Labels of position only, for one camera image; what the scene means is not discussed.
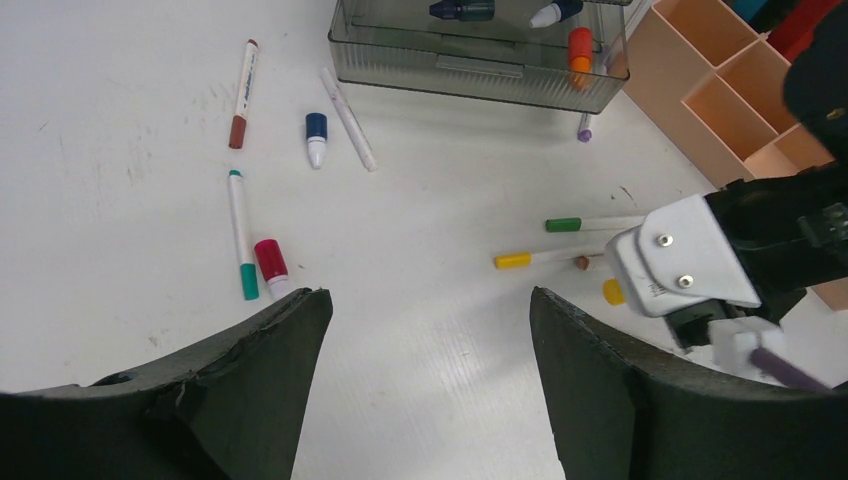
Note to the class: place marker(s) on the blue cap white bottle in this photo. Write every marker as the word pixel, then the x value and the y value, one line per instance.
pixel 555 12

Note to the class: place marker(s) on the dark green cap marker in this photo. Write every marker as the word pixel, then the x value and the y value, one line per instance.
pixel 604 223

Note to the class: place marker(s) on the red cap marker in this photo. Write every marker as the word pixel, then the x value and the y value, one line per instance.
pixel 273 267

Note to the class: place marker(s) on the teal cap marker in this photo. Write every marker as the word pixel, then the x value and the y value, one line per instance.
pixel 242 238

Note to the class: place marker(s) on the purple cap marker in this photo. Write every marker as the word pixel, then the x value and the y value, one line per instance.
pixel 584 131

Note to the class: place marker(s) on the teal notebook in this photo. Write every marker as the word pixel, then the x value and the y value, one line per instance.
pixel 747 10

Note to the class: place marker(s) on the peach plastic desk organizer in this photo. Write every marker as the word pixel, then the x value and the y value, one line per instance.
pixel 714 87

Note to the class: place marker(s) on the clear drawer organizer box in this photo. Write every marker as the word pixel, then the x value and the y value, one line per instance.
pixel 397 44

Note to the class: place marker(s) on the orange cap marker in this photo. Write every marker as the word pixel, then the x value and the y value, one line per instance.
pixel 580 57

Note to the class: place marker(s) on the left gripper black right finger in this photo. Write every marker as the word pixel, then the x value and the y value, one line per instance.
pixel 620 408

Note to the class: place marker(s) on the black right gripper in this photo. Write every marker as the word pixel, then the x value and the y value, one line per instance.
pixel 789 233

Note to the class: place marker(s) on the red notebook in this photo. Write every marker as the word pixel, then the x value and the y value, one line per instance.
pixel 795 33

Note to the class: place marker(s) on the white acrylic marker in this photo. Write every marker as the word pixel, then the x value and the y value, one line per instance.
pixel 349 120

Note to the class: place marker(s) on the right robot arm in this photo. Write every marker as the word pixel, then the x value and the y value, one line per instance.
pixel 815 87

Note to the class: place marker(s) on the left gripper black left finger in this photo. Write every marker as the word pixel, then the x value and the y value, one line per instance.
pixel 230 406

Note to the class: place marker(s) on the blue cap small bottle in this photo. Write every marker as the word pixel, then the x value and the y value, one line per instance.
pixel 316 132

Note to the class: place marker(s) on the brown cap acrylic marker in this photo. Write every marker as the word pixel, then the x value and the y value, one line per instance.
pixel 245 90

